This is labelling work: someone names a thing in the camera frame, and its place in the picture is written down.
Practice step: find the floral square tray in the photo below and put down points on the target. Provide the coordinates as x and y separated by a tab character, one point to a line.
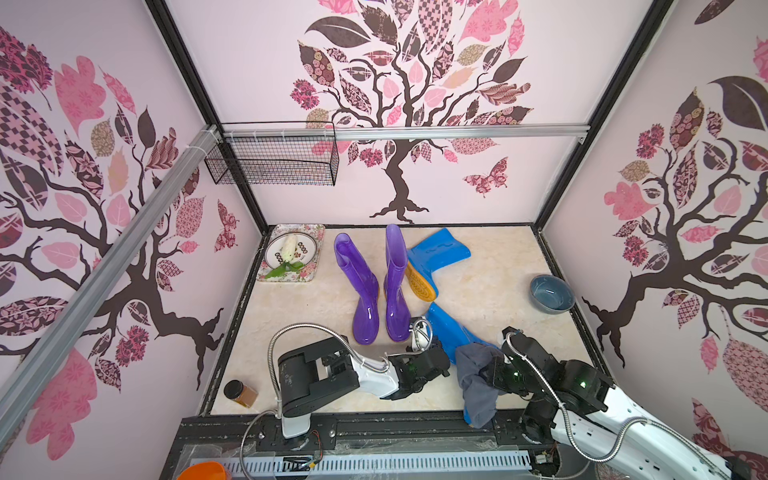
307	274

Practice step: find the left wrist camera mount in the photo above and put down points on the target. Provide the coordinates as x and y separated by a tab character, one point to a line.
421	334

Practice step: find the brown cylinder bottle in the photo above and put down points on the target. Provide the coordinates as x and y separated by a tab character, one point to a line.
240	393

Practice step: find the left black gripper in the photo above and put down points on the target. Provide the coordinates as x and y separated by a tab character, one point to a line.
434	345

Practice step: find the purple boot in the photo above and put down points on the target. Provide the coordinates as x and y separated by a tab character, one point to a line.
364	282
397	312

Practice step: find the grey-blue bowl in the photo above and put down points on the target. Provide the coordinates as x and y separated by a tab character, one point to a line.
551	294

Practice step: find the white slotted cable duct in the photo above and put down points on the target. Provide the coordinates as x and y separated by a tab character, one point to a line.
378	464

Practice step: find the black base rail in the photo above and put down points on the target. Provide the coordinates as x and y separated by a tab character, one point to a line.
201	439

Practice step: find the orange round object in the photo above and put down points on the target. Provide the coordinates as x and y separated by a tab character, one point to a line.
209	470

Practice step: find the white patterned plate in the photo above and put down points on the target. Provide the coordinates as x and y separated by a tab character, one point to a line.
308	248

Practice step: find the grey cloth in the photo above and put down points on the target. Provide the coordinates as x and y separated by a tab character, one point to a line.
479	398

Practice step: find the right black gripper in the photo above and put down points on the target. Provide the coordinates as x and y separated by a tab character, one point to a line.
501	372

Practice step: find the left aluminium rail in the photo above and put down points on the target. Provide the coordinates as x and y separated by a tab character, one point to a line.
28	381

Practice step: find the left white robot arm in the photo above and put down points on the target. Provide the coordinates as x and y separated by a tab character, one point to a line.
314	376

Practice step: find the blue boot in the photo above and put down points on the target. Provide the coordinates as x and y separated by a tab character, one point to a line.
439	250
450	332

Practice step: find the black wire basket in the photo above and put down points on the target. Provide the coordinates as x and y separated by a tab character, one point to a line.
296	153

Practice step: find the aluminium rail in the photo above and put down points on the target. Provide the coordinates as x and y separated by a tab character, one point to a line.
28	381
408	132

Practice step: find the back aluminium rail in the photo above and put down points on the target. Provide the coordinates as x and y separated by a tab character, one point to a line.
408	132

